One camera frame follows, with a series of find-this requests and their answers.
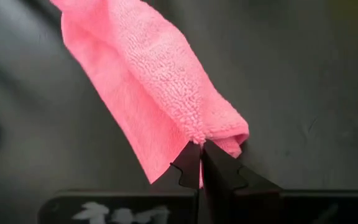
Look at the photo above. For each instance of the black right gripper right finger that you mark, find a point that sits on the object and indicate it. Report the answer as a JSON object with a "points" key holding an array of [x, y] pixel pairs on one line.
{"points": [[275, 207]]}

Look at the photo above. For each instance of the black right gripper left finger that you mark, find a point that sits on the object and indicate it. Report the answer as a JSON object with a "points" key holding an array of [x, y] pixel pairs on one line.
{"points": [[120, 205]]}

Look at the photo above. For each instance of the pink microfiber towel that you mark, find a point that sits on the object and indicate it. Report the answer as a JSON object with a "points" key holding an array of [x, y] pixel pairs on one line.
{"points": [[148, 77]]}

